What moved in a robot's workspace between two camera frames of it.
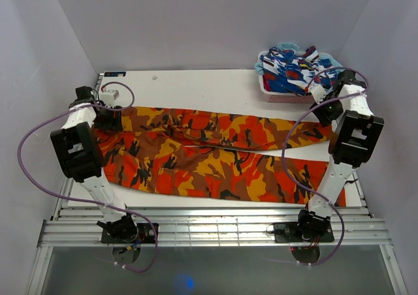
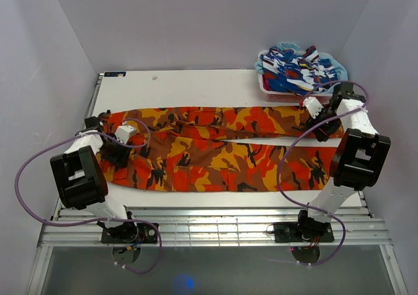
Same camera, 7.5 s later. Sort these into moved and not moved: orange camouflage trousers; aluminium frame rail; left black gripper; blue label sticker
Moved: left black gripper; orange camouflage trousers
Not moved: aluminium frame rail; blue label sticker
